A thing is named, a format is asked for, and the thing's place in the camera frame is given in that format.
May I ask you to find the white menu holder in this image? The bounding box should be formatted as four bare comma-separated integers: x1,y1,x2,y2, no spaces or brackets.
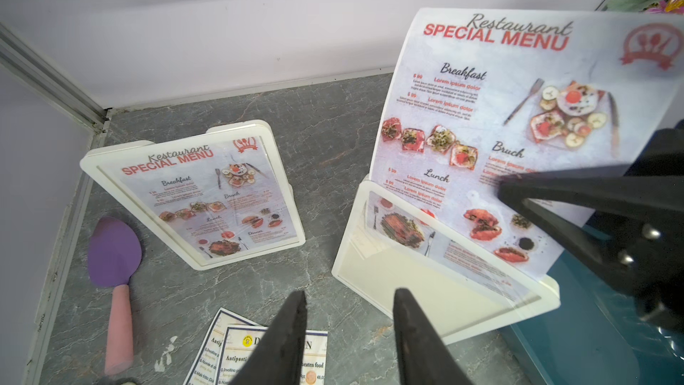
80,119,306,271
332,179,561,344

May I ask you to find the teal plastic tray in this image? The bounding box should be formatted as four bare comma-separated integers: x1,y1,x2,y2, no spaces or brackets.
502,252,683,384

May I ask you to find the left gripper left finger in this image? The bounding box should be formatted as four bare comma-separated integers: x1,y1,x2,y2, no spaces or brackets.
230,291,307,385

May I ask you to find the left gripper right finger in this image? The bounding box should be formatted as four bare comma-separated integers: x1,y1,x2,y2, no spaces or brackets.
393,288,472,385

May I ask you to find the dim sum menu sheet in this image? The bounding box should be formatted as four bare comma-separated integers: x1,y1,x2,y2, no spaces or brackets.
183,308,258,385

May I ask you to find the special menu sheet top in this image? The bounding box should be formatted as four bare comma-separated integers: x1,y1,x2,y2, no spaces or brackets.
98,135,299,265

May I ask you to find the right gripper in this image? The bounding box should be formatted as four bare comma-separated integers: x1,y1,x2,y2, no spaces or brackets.
497,122,683,332

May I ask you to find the special menu sheet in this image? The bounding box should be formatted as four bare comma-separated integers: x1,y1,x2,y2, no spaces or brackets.
98,135,299,265
365,8,683,302

